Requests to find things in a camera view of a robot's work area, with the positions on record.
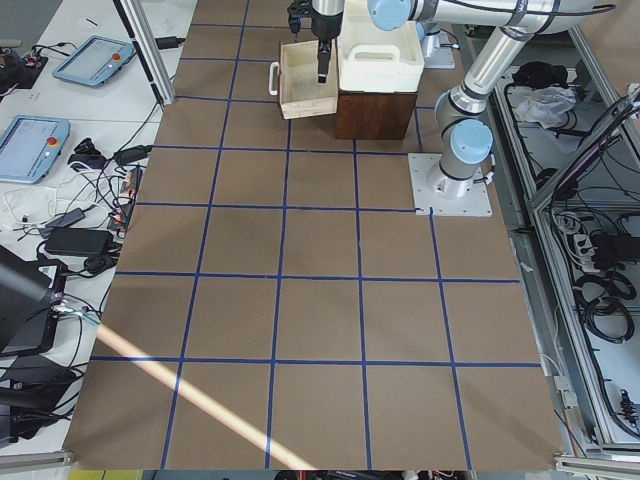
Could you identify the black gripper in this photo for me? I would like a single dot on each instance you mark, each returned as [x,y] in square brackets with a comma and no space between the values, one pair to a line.
[326,31]

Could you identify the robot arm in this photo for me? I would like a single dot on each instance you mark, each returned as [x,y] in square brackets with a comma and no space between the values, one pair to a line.
[468,140]

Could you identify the wooden drawer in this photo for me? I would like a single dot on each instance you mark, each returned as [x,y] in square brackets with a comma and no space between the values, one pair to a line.
[300,94]

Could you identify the white plastic tray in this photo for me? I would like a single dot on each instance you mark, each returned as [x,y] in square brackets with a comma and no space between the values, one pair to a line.
[378,48]

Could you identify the blue teach pendant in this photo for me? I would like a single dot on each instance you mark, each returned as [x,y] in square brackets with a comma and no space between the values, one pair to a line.
[29,147]
[95,61]

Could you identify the black power brick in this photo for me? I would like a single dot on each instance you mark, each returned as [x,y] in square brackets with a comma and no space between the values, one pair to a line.
[78,242]

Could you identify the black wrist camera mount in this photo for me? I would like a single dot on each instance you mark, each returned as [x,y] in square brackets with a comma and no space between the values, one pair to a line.
[297,11]

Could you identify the white drawer handle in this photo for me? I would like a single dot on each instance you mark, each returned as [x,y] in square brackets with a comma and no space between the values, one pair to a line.
[273,79]

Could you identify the aluminium frame post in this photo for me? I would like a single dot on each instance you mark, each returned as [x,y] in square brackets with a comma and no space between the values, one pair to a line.
[138,29]

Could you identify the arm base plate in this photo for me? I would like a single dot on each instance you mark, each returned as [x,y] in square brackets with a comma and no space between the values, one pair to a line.
[438,195]

